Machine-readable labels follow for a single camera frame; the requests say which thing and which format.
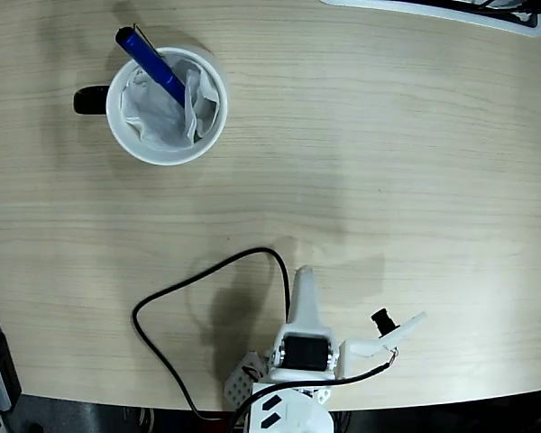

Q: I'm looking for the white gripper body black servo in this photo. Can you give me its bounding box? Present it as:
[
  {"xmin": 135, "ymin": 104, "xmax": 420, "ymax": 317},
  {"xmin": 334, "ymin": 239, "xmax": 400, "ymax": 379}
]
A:
[{"xmin": 267, "ymin": 331, "xmax": 343, "ymax": 385}]

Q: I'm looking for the blue pen with gold clip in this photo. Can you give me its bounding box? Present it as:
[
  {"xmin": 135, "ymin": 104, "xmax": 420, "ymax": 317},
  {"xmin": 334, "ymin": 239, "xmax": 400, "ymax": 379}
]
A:
[{"xmin": 114, "ymin": 24, "xmax": 188, "ymax": 110}]

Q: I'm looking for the white perforated board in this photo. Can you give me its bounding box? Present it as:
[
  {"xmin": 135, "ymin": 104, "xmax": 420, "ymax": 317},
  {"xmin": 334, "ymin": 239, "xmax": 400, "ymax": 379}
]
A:
[{"xmin": 224, "ymin": 350, "xmax": 268, "ymax": 404}]

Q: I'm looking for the crumpled white tissue paper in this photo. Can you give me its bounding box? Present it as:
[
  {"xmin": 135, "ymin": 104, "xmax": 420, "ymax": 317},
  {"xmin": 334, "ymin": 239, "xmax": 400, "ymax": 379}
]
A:
[{"xmin": 120, "ymin": 52, "xmax": 222, "ymax": 152}]

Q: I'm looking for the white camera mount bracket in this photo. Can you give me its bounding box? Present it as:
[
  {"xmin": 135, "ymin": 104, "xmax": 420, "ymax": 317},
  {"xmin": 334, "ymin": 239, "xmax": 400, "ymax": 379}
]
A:
[{"xmin": 339, "ymin": 310, "xmax": 430, "ymax": 378}]

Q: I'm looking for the small black camera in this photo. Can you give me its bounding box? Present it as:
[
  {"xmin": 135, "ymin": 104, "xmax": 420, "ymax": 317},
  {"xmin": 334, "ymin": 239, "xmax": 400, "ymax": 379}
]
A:
[{"xmin": 370, "ymin": 307, "xmax": 400, "ymax": 339}]

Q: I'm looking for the black looped cable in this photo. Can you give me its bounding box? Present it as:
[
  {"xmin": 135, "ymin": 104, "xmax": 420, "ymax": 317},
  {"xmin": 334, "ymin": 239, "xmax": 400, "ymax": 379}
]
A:
[{"xmin": 131, "ymin": 246, "xmax": 295, "ymax": 419}]

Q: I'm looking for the white mug with black handle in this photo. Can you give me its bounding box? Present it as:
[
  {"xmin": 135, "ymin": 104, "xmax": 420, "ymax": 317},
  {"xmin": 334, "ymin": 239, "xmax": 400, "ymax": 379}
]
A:
[{"xmin": 72, "ymin": 46, "xmax": 230, "ymax": 167}]

